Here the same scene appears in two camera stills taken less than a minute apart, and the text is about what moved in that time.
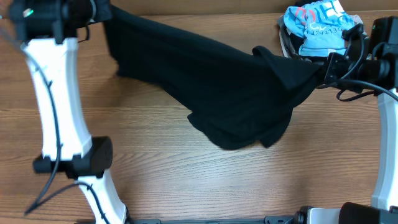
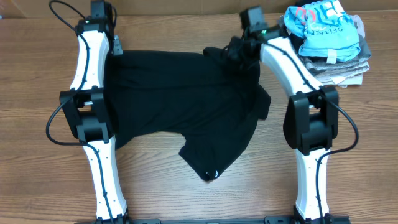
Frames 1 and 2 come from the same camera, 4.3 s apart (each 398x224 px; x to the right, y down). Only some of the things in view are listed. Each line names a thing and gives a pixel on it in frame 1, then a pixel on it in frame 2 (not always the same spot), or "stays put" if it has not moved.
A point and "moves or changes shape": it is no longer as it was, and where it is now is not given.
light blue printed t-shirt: x=321 y=23 stays put
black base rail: x=298 y=218 stays put
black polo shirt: x=238 y=97 moves or changes shape
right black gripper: x=334 y=62 to x=232 y=52
